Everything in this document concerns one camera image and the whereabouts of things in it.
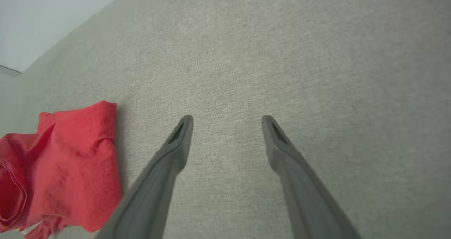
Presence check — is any red and white basketball jersey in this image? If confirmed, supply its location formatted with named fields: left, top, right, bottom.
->
left=0, top=100, right=122, bottom=239

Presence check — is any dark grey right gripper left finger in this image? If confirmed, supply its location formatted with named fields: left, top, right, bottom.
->
left=94, top=115, right=194, bottom=239

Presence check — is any grey fabric sofa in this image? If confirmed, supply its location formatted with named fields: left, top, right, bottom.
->
left=0, top=0, right=451, bottom=239

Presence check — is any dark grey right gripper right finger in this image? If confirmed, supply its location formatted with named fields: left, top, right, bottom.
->
left=261, top=115, right=363, bottom=239

